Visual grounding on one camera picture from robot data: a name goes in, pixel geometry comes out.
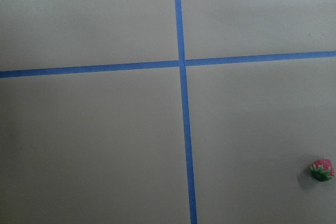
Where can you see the red strawberry with green leaves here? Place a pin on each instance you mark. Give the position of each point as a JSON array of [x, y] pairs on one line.
[[322, 170]]

